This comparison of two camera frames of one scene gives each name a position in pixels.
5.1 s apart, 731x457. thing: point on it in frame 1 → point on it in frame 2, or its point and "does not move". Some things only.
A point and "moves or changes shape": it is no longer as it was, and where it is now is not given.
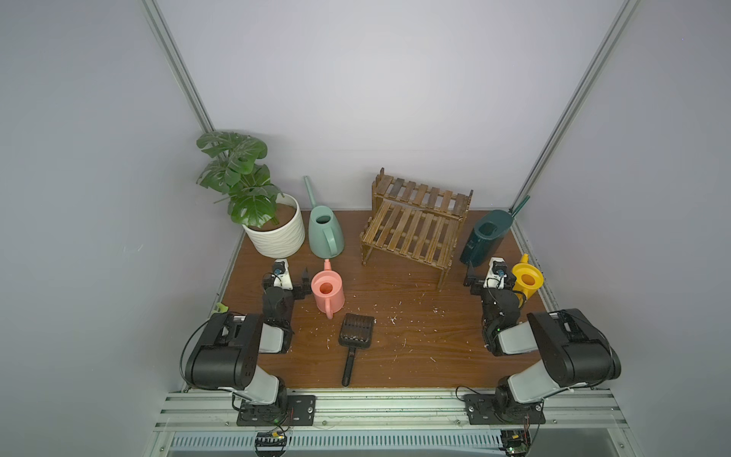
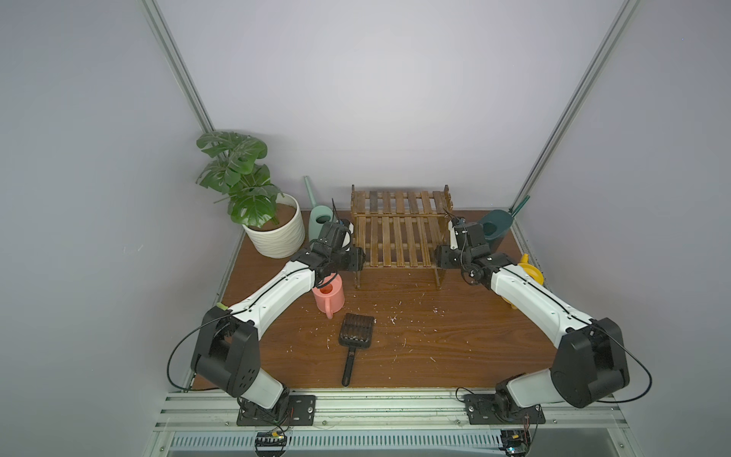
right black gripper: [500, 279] → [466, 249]
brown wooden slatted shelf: [415, 220] moves or changes shape
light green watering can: [325, 238] does not move
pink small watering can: [328, 289] does not move
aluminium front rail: [336, 412] does not move
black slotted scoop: [356, 332] does not move
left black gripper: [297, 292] → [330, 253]
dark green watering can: [487, 234] does not move
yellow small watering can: [529, 277] does not move
